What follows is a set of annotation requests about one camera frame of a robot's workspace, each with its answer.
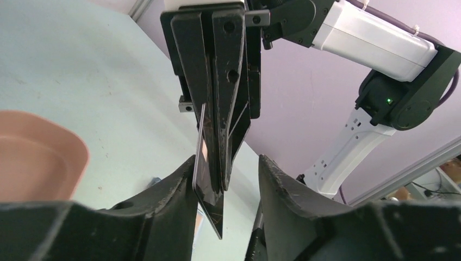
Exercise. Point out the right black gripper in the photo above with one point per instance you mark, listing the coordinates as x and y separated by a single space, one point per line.
215 51

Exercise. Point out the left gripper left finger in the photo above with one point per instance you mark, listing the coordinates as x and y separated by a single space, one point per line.
156 224

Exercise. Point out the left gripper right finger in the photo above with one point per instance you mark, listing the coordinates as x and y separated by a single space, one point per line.
296 223

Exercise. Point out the black credit card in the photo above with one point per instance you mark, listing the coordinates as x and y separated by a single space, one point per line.
210 199

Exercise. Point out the pink oval tray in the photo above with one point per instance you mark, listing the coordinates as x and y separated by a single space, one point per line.
40 160

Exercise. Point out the blue card holder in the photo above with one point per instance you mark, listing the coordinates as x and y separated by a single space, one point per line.
153 181

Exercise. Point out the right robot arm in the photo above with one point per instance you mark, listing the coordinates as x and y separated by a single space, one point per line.
411 74

